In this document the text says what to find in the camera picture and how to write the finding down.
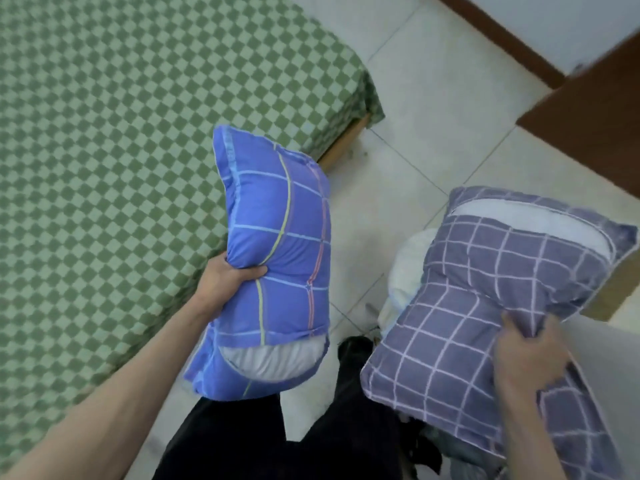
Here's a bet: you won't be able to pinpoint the person's left hand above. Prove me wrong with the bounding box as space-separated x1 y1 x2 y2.
192 252 269 322

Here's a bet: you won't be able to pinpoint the black trousers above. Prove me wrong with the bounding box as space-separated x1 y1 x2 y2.
153 336 443 480

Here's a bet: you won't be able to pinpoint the white cloth bundle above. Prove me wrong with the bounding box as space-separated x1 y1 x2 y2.
377 229 441 340

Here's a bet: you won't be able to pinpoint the brown wooden door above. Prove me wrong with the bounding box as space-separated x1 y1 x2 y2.
516 31 640 199

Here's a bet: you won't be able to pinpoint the person's right hand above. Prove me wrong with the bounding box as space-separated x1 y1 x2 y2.
491 312 571 395

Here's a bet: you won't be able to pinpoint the green checkered bed sheet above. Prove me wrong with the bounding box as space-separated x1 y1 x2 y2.
0 0 385 475

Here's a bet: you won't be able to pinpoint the purple grid pillow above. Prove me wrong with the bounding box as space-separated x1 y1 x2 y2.
360 186 640 480

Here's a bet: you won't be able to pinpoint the person's left forearm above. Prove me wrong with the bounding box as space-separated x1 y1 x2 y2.
0 295 215 480

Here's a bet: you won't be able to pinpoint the wooden bed frame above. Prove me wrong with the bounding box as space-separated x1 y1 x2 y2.
317 114 372 170

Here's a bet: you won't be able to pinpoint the bright blue checked pillow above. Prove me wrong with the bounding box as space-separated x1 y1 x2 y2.
183 126 333 400

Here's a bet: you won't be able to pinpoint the light wooden furniture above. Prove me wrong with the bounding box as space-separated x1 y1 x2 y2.
580 247 640 323

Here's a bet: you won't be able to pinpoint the person's right forearm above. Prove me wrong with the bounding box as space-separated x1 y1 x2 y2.
497 372 598 480

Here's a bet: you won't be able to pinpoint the brown wooden baseboard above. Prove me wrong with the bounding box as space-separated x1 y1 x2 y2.
432 0 567 90

